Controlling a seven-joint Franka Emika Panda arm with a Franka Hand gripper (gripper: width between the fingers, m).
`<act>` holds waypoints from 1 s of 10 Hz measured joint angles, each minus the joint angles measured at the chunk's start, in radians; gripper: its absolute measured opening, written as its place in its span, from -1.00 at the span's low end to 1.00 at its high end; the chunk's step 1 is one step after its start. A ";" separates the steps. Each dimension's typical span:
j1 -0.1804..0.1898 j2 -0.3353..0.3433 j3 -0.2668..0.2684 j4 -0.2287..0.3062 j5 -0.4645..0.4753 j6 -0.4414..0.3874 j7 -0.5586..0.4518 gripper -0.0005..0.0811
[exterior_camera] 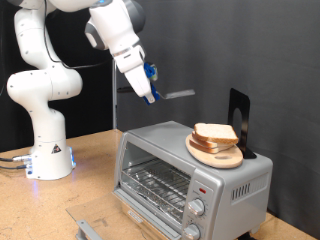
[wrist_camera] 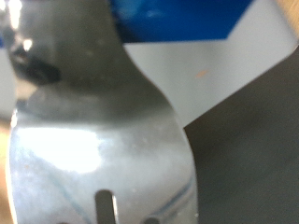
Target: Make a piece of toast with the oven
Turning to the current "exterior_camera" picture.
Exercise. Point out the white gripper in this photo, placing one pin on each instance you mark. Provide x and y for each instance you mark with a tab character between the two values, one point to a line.
138	80

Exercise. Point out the black spatula with blue block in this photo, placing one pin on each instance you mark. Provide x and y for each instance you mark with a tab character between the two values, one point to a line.
180	94

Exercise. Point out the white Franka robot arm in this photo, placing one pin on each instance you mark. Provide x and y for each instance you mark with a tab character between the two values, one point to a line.
50	146

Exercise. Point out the silver toaster oven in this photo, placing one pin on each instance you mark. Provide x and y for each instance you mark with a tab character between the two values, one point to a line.
240	173

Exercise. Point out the silver oven knob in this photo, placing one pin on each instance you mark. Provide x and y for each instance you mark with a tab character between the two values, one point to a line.
196	206
192	232

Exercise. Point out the vertical metal pole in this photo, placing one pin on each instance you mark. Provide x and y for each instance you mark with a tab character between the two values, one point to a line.
114	110

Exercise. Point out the black backdrop cloth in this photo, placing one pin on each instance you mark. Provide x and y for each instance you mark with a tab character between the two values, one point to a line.
90	106

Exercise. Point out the dark grey backdrop cloth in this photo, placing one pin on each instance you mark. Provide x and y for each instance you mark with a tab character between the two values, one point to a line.
216	50

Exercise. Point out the round wooden cutting board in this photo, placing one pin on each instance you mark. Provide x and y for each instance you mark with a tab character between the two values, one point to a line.
216	160

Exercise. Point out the black metal bookend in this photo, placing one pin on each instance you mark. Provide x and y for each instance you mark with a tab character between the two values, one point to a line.
245	106

